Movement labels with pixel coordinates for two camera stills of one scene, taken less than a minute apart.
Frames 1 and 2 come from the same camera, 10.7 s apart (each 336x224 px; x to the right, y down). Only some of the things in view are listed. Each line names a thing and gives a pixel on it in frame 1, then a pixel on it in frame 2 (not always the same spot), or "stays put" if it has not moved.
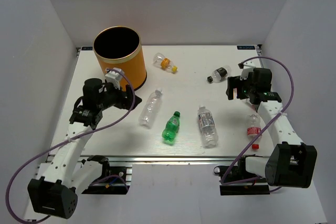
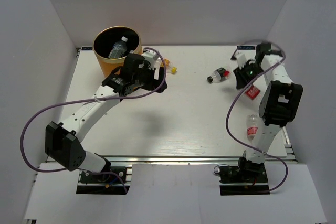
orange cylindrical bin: (119, 48) stays put
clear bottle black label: (218, 75) stays put
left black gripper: (124, 103) -> (154, 83)
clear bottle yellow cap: (161, 62) stays put
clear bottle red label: (253, 128) stays put
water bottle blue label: (207, 125) -> (119, 49)
